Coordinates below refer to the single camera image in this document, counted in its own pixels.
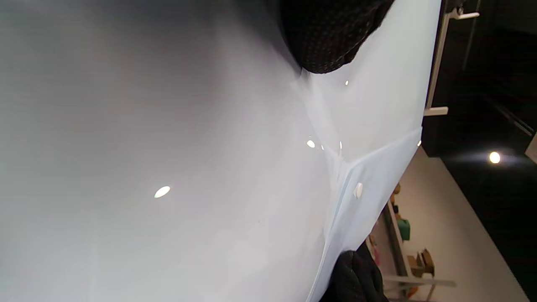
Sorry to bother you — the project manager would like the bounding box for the person's left hand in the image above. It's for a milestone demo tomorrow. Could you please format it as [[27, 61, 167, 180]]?
[[279, 0, 395, 74]]

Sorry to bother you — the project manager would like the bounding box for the person's right hand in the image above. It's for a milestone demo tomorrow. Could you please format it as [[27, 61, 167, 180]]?
[[321, 243, 388, 302]]

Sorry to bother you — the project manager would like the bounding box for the blue plastic snap folder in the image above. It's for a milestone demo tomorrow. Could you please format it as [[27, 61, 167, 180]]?
[[0, 0, 442, 302]]

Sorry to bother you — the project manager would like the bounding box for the white storage shelving with items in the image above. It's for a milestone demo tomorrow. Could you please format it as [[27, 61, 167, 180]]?
[[365, 182, 460, 302]]

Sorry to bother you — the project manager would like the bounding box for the white aluminium frame post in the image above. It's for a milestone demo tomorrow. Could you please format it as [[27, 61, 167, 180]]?
[[423, 8, 481, 117]]

